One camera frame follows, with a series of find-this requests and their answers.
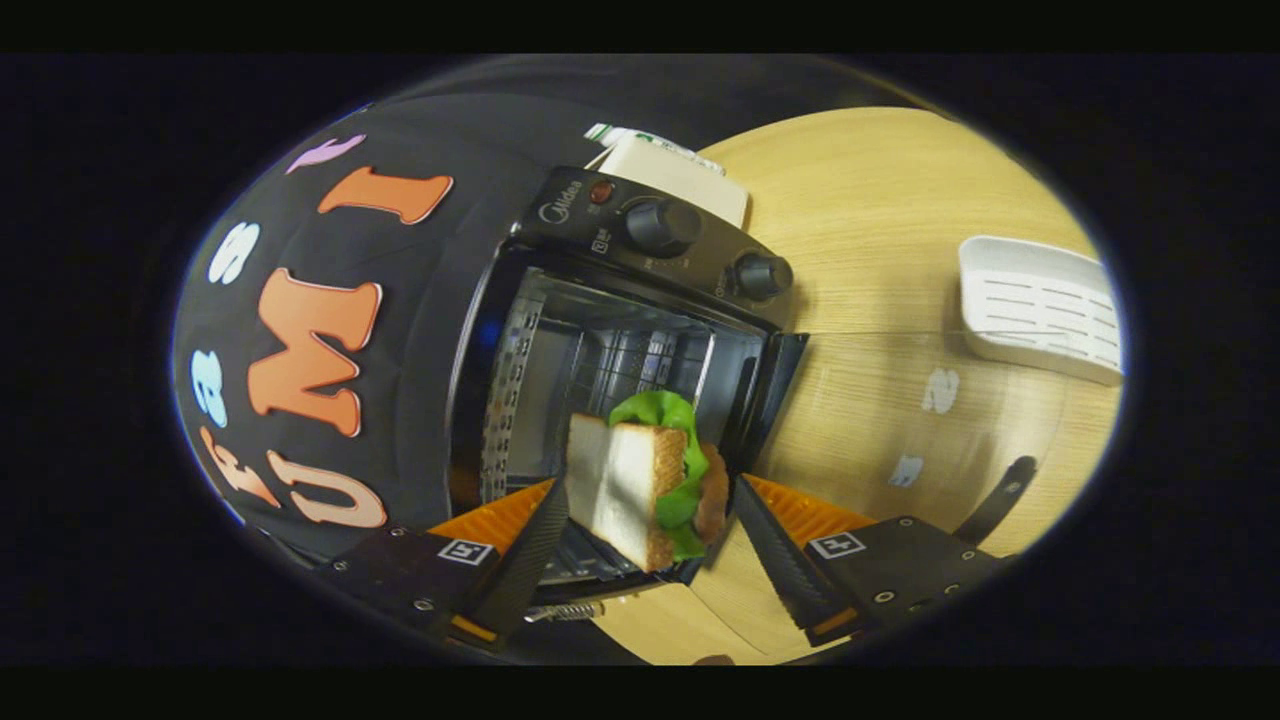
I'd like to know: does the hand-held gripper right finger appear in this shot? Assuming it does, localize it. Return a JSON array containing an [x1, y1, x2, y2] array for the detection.
[[733, 475, 1011, 646]]

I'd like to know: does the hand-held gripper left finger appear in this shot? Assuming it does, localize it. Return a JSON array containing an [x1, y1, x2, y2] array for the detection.
[[320, 478, 569, 651]]

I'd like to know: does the lettuce sandwich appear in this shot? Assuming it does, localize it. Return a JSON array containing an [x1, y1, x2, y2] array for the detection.
[[565, 390, 731, 574]]

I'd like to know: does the black toaster oven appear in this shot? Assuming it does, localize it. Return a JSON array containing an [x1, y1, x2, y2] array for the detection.
[[445, 165, 1038, 626]]

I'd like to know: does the white bread toaster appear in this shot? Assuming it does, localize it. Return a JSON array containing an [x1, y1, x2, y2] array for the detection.
[[598, 135, 751, 229]]

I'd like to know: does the white plastic tray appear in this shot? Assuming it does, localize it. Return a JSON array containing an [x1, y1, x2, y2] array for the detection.
[[958, 235, 1123, 386]]

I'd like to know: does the clear plastic bottle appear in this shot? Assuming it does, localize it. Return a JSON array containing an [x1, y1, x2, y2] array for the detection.
[[585, 122, 706, 163]]

